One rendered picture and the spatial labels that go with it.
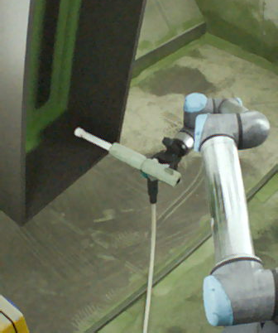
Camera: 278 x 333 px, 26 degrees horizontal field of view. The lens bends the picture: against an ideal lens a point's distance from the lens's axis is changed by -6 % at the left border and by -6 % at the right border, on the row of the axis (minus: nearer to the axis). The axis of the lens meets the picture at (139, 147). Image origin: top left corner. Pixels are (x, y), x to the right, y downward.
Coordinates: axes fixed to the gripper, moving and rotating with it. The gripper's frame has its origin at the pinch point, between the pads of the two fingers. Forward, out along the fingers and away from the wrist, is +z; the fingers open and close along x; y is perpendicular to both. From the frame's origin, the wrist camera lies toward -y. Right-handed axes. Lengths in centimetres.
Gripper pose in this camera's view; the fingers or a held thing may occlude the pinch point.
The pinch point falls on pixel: (150, 175)
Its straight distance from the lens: 242.7
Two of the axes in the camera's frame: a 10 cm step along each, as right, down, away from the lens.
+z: -5.7, 5.8, -5.8
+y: 0.2, 7.2, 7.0
